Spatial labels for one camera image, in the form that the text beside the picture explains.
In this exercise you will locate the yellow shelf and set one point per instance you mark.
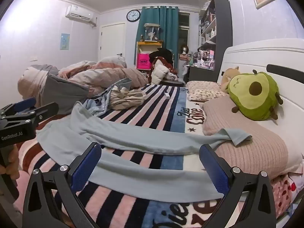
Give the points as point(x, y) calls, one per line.
point(152, 44)

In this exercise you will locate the beige striped garment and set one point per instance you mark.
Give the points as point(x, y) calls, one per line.
point(128, 98)

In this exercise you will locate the dark tall bookshelf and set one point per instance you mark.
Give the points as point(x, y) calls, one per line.
point(223, 28)

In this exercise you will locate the white door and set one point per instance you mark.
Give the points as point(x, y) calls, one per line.
point(112, 42)

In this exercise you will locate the green avocado plush toy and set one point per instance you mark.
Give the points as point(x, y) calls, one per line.
point(256, 95)

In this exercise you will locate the striped printed blanket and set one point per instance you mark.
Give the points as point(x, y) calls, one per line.
point(152, 114)

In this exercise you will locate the blue striped garment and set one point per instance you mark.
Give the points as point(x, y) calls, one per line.
point(102, 99)

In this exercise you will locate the window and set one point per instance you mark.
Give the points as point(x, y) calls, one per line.
point(183, 33)

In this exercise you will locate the brown plush toy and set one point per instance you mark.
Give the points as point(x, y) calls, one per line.
point(228, 76)

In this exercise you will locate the light blue pants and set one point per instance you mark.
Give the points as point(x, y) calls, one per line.
point(142, 137)

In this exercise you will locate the teal curtain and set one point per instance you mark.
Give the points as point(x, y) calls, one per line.
point(166, 28)

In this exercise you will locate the dark desk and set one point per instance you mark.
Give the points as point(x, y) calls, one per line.
point(201, 74)

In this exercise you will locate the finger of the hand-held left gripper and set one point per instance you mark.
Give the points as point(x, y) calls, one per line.
point(46, 112)
point(23, 104)

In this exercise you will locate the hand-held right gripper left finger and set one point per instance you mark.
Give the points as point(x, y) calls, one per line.
point(86, 166)

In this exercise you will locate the mannequin head with wig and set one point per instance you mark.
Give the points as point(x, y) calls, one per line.
point(184, 49)

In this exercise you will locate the white air conditioner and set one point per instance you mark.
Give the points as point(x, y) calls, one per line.
point(79, 13)

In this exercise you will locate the round wall clock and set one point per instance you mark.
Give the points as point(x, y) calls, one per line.
point(133, 15)

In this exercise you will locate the pink knitted pillow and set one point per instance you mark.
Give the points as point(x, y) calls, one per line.
point(249, 147)

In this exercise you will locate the floral pillow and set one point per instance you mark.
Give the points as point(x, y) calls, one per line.
point(204, 91)

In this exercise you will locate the blue wall poster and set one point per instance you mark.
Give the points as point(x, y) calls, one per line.
point(64, 41)

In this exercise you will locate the pile of clothes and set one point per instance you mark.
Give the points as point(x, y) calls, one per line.
point(161, 64)

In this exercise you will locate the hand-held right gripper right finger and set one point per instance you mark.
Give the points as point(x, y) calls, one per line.
point(213, 168)

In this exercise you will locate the small white box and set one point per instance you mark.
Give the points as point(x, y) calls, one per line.
point(167, 96)

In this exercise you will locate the person's left hand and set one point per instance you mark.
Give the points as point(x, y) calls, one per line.
point(12, 162)

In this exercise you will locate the red dotted bed sheet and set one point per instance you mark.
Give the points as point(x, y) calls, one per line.
point(282, 190)

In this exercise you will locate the glass display case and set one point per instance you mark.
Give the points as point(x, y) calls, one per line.
point(152, 32)

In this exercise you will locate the white bed headboard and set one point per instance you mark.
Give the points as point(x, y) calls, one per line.
point(249, 57)

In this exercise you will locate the pink shopping bag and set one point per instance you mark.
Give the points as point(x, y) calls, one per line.
point(143, 61)

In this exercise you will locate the grey cloth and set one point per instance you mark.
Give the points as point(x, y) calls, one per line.
point(64, 92)

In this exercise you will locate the pink patchwork quilt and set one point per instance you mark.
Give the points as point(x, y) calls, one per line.
point(102, 74)

